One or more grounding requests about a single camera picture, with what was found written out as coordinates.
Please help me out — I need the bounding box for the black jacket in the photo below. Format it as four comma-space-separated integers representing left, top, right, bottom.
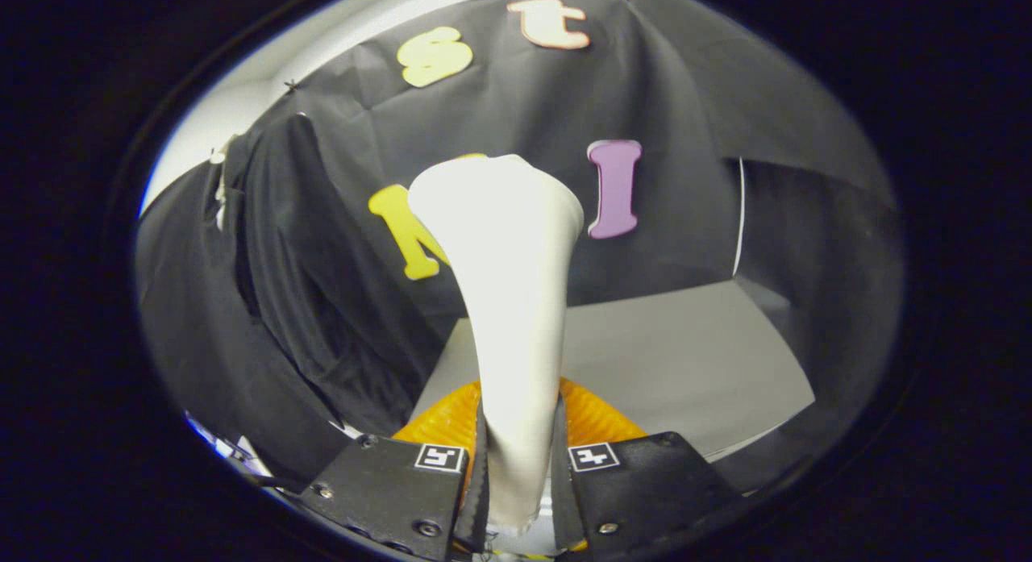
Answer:
216, 113, 476, 438

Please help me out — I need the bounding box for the black backdrop cloth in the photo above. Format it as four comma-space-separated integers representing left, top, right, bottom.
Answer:
135, 0, 904, 498

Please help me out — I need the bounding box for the white garment steamer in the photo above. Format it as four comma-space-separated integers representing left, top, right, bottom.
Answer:
407, 153, 585, 535

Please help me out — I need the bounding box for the grey cabinet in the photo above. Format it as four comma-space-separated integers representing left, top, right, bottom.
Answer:
410, 278, 817, 462

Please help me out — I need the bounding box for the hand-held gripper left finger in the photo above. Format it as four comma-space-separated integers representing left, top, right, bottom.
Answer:
298, 381, 489, 561

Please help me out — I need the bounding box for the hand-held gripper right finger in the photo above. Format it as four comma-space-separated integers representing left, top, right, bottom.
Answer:
551, 377, 743, 555

